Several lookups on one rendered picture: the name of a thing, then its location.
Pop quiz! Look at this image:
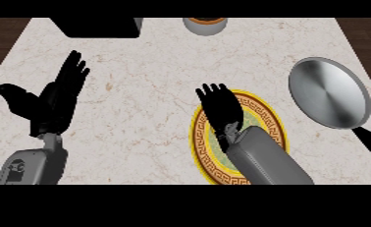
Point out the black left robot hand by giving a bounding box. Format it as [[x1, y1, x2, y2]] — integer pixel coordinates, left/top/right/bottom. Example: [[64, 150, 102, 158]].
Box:
[[0, 49, 91, 139]]

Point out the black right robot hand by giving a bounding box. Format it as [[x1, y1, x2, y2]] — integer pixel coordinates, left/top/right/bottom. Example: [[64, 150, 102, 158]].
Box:
[[194, 83, 244, 136]]

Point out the grey round container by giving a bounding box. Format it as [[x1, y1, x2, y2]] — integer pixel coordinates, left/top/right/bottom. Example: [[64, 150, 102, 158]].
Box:
[[180, 17, 229, 37]]

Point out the yellow brown patterned plate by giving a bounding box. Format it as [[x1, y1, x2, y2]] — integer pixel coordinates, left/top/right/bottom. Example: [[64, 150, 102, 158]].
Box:
[[188, 88, 289, 186]]

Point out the grey metal frying pan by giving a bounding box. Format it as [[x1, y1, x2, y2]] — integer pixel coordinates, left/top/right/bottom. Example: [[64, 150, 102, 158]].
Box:
[[286, 56, 371, 152]]

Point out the black box appliance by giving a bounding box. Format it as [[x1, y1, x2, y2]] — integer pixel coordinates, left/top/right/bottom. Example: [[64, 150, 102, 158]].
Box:
[[48, 17, 144, 39]]

